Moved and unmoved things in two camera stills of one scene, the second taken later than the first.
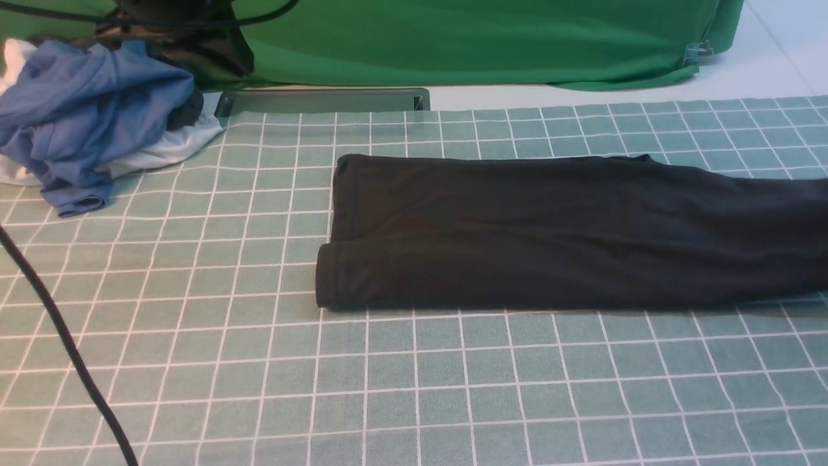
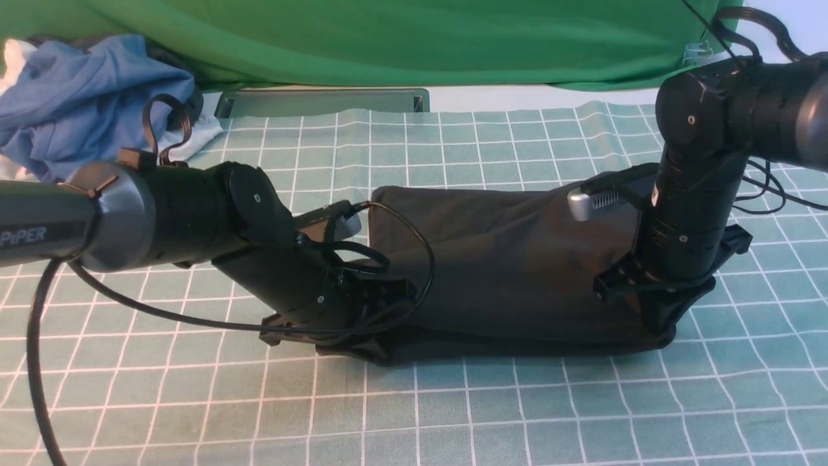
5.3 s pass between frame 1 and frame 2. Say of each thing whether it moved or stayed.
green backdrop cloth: stayed
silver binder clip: stayed
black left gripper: moved
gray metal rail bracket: stayed
